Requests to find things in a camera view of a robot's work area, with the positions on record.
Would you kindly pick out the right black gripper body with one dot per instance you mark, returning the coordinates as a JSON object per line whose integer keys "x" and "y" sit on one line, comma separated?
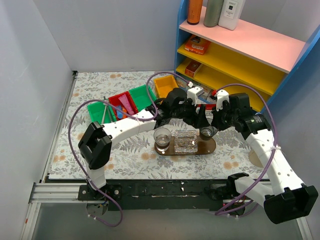
{"x": 221, "y": 117}

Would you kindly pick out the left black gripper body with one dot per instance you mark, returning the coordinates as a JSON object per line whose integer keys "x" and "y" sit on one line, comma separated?
{"x": 191, "y": 114}

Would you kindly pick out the green translucent cup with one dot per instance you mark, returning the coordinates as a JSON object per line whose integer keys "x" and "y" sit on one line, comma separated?
{"x": 206, "y": 133}

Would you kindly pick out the clear textured acrylic holder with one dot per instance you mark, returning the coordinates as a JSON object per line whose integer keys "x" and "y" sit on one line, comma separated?
{"x": 185, "y": 142}

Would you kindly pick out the clear glass cup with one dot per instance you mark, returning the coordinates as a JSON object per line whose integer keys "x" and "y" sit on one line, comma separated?
{"x": 162, "y": 137}

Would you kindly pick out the blue toothpaste tube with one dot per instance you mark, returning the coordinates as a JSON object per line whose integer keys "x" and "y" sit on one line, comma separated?
{"x": 119, "y": 115}

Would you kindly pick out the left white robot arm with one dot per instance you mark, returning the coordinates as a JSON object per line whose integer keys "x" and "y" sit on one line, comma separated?
{"x": 96, "y": 144}

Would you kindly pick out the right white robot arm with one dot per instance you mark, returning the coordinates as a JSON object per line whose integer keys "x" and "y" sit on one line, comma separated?
{"x": 275, "y": 165}

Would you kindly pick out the red silver toothpaste box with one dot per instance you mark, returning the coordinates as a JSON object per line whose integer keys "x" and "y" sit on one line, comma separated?
{"x": 208, "y": 111}

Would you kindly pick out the brown oval wooden tray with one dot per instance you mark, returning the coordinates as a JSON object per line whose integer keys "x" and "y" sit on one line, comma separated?
{"x": 204, "y": 148}

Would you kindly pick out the orange toothpaste tube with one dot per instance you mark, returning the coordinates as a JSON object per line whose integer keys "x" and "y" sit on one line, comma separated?
{"x": 125, "y": 111}

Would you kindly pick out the pink toothpaste tube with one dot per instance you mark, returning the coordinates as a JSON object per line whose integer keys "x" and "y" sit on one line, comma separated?
{"x": 125, "y": 102}

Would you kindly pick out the grey toothbrush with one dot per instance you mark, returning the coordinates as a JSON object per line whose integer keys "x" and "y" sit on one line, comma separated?
{"x": 105, "y": 110}

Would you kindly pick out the teal sponge pack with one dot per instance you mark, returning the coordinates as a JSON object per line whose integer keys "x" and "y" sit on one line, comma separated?
{"x": 181, "y": 83}

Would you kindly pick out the yellow plastic bin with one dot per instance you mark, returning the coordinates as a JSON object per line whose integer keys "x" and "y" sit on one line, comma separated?
{"x": 163, "y": 85}

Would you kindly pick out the floral patterned table mat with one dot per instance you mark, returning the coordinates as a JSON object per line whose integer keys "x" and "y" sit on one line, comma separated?
{"x": 136, "y": 157}

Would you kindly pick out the white sponge pack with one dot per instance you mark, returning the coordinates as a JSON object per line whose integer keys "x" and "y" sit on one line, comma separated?
{"x": 207, "y": 91}

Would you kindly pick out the red white box middle shelf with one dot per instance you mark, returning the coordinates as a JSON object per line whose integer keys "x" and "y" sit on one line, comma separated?
{"x": 193, "y": 68}

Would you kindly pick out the green bin with cups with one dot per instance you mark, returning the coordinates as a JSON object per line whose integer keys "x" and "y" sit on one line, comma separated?
{"x": 140, "y": 97}

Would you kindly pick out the brown tape roll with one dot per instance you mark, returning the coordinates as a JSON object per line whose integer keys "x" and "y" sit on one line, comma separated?
{"x": 253, "y": 158}

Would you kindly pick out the blue yellow pink shelf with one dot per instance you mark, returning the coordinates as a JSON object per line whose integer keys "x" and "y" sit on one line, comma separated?
{"x": 250, "y": 54}

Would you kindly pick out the red plastic bin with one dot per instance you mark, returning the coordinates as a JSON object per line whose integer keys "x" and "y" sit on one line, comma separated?
{"x": 115, "y": 101}

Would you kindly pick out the orange box upper shelf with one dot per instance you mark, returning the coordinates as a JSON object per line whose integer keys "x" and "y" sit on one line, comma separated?
{"x": 197, "y": 45}

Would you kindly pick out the green bin with toothbrushes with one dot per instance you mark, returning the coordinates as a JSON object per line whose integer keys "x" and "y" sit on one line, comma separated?
{"x": 96, "y": 111}

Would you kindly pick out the orange bottle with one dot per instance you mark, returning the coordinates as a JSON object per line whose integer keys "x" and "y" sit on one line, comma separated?
{"x": 194, "y": 11}

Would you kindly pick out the white bottle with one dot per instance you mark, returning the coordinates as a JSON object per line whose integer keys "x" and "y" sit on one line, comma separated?
{"x": 230, "y": 13}

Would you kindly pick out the grey bottle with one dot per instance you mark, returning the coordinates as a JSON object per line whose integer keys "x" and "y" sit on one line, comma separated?
{"x": 212, "y": 13}

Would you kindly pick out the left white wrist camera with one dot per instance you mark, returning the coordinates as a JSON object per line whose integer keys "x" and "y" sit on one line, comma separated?
{"x": 193, "y": 94}

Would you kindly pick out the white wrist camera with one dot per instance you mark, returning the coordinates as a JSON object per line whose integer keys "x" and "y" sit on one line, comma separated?
{"x": 219, "y": 97}
{"x": 193, "y": 94}

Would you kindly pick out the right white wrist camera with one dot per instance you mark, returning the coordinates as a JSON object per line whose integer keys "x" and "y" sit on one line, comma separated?
{"x": 219, "y": 97}

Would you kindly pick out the black aluminium base frame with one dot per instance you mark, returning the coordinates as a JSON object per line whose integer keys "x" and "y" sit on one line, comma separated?
{"x": 154, "y": 194}

